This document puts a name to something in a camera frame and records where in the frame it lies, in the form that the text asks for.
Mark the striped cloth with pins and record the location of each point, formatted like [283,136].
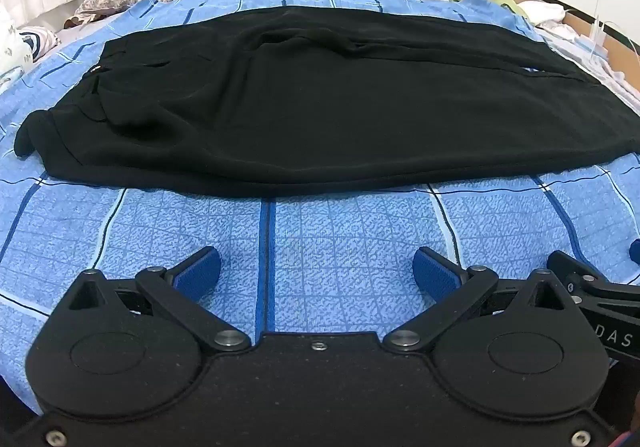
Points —
[42,39]

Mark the white cloth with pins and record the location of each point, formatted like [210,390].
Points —
[545,13]

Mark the white patterned quilt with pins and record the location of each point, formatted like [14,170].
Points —
[10,52]

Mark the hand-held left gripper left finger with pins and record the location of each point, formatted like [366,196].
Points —
[197,272]

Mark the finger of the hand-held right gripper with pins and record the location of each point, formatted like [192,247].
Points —
[636,245]
[575,272]

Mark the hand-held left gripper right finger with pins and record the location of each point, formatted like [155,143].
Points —
[437,274]

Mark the blue checked blanket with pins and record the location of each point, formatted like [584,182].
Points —
[340,252]

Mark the black pants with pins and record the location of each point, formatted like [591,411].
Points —
[325,117]

